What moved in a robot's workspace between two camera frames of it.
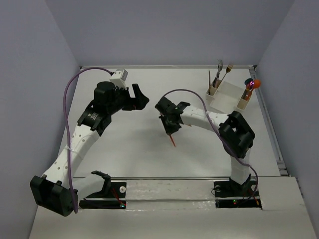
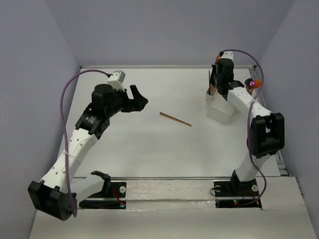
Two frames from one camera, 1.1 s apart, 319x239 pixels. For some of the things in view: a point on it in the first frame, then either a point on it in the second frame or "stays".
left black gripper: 130,98 stays
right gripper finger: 170,128 to 213,76
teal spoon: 247,81 stays
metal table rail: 108,67 stays
